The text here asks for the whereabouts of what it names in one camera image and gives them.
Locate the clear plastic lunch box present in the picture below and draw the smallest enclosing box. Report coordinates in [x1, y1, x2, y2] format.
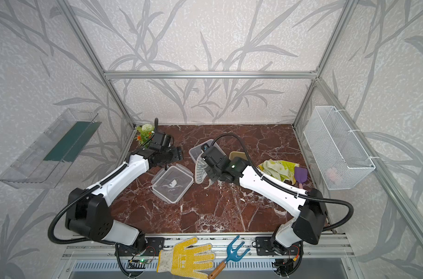
[189, 139, 226, 166]

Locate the grey striped cleaning cloth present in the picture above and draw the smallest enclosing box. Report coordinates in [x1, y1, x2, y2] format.
[195, 157, 213, 189]

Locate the clear lunch box lid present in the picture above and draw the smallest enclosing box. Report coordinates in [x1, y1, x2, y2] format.
[151, 164, 194, 204]

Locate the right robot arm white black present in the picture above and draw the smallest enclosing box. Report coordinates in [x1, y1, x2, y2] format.
[196, 156, 354, 255]

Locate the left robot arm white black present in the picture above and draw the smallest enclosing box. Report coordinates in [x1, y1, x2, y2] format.
[47, 146, 183, 251]

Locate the olive yellow lunch box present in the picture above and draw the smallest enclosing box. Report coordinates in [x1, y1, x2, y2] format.
[229, 151, 248, 161]

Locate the green artificial plant with flowers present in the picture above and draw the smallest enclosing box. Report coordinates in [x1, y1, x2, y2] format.
[135, 124, 155, 143]

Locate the green yellow cloth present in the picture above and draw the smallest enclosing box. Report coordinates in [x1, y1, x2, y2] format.
[258, 159, 300, 185]

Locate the purple pink toy shovel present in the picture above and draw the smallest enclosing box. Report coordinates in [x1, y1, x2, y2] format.
[294, 167, 308, 189]

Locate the teal garden hand fork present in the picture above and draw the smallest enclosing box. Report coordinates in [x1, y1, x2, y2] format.
[208, 235, 250, 279]

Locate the pink item in basket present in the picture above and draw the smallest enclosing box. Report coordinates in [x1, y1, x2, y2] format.
[326, 167, 342, 184]

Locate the yellow work glove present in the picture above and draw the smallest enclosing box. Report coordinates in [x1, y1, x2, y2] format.
[156, 237, 216, 279]

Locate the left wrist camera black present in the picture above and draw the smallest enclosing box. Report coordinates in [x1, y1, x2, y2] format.
[148, 131, 172, 152]

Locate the white wire mesh basket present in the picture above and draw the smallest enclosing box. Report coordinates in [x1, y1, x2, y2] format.
[303, 106, 375, 190]

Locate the clear acrylic wall shelf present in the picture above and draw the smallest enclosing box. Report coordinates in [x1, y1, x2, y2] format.
[0, 109, 102, 189]

